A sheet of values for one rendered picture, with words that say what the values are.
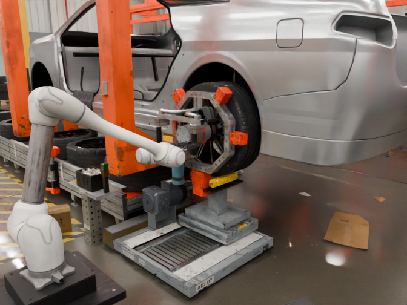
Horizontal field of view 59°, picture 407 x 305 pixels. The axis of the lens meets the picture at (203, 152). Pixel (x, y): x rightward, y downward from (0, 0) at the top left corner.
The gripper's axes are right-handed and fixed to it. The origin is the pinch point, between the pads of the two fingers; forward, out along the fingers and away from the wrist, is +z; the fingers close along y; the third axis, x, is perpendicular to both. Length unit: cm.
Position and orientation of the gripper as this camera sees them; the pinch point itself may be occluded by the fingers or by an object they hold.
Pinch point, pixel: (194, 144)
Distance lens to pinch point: 217.8
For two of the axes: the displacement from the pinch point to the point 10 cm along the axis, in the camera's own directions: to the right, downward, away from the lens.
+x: 0.0, -9.7, -2.5
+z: 7.0, -1.8, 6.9
